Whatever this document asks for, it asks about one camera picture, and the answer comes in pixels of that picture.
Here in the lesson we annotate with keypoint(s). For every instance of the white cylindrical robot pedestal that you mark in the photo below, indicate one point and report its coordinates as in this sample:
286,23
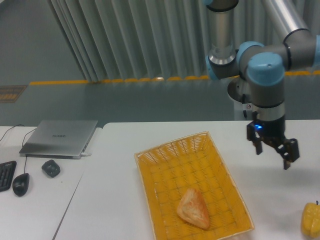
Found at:
239,92

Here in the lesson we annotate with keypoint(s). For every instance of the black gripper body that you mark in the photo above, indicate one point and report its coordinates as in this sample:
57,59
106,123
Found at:
271,132

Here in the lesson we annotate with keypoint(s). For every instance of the triangular bread pastry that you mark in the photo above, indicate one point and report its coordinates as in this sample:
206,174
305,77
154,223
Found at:
193,209

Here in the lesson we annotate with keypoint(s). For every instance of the black keyboard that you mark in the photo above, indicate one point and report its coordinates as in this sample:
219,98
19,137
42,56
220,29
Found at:
7,171

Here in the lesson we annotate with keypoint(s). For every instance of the yellow woven basket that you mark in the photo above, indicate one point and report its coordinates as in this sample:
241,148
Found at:
168,170

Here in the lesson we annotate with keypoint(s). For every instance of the grey pleated curtain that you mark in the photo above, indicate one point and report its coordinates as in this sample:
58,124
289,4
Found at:
146,39

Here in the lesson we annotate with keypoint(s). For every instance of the silver closed laptop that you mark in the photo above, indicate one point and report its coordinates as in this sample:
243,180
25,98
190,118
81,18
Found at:
59,139

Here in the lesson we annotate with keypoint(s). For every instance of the yellow bell pepper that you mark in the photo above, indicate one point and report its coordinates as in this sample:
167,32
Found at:
310,220

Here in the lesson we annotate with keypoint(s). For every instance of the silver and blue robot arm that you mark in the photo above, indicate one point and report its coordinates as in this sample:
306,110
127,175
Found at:
263,68

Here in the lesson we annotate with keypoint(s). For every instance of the small black gadget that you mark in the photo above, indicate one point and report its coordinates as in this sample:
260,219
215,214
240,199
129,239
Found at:
51,168

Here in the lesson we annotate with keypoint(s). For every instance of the black computer mouse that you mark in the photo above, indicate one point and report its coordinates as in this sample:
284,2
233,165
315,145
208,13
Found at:
20,184

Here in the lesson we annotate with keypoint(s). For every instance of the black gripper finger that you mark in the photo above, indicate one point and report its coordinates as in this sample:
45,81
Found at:
289,151
253,136

